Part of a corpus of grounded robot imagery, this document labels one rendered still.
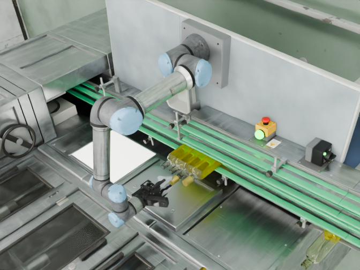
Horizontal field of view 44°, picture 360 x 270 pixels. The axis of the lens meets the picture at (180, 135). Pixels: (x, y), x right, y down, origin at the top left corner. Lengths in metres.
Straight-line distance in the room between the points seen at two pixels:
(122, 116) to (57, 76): 1.15
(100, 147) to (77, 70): 1.02
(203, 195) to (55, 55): 1.46
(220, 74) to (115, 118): 0.65
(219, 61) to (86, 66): 1.06
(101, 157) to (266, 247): 0.83
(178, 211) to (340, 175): 0.77
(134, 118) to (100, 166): 0.33
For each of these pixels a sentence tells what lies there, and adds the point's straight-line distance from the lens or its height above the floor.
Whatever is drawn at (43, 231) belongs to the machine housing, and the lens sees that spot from 2.38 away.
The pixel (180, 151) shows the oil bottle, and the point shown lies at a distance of 2.32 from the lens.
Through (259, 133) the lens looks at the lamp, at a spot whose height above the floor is 0.85.
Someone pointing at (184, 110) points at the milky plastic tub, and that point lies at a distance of 2.46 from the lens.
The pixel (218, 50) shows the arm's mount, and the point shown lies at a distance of 2.11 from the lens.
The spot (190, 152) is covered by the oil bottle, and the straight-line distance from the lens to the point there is 2.31.
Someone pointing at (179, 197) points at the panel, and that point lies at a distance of 2.29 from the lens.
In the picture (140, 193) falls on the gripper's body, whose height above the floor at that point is 1.35.
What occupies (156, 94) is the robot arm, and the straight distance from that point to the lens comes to 1.85.
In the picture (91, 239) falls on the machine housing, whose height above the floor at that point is 1.60.
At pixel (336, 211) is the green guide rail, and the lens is 1.97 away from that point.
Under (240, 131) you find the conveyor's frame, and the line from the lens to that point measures 2.22.
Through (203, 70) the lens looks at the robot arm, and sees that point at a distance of 1.96.
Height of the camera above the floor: 2.23
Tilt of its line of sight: 33 degrees down
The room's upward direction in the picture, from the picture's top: 124 degrees counter-clockwise
